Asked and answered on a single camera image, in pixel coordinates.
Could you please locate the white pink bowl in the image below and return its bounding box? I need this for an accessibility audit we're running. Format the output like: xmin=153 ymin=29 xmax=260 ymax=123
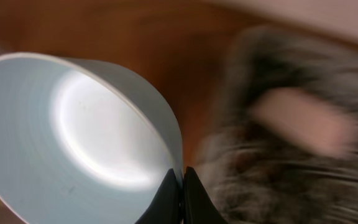
xmin=249 ymin=88 xmax=358 ymax=158

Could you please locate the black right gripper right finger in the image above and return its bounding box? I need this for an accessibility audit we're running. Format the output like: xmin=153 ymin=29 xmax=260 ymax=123
xmin=183 ymin=167 xmax=227 ymax=224

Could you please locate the light blue bowl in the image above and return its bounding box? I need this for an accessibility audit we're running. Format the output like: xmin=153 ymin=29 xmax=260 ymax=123
xmin=0 ymin=52 xmax=183 ymax=223

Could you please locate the grey dishwasher rack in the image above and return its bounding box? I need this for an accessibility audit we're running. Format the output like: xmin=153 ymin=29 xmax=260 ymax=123
xmin=196 ymin=27 xmax=358 ymax=223

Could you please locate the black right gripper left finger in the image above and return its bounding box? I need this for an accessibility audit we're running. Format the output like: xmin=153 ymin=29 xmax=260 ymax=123
xmin=135 ymin=169 xmax=181 ymax=224

